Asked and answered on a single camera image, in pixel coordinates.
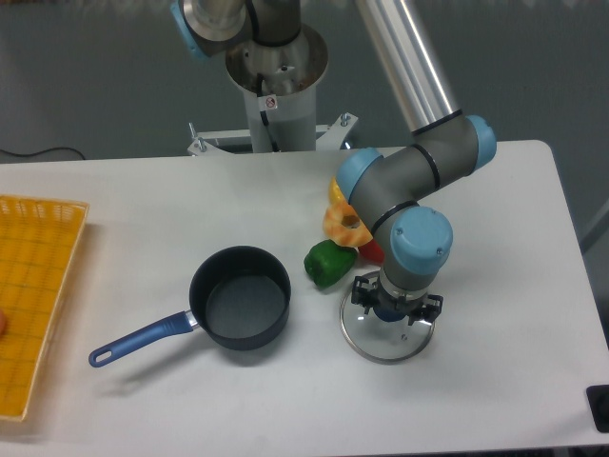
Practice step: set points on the grey silver gripper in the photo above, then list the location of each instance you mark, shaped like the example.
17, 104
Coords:
390, 301

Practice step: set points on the black saucepan blue handle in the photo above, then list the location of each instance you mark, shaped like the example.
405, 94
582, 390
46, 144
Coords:
239, 296

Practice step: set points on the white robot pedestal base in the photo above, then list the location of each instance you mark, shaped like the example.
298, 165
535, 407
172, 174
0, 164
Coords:
279, 88

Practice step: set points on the yellow plastic basket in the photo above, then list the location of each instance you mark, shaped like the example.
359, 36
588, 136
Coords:
39, 238

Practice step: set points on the glass lid blue knob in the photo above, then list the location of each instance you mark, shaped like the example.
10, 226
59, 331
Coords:
382, 340

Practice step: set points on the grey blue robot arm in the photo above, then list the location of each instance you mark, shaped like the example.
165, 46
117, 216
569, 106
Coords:
385, 191

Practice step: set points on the black device at table edge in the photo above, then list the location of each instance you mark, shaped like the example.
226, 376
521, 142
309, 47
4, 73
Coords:
598, 400

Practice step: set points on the red toy bell pepper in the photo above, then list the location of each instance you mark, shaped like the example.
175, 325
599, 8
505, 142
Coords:
372, 252

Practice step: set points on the green toy bell pepper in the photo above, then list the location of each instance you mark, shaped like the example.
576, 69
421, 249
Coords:
326, 263

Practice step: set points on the yellow toy bell pepper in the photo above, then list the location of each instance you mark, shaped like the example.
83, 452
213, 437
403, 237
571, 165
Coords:
335, 194

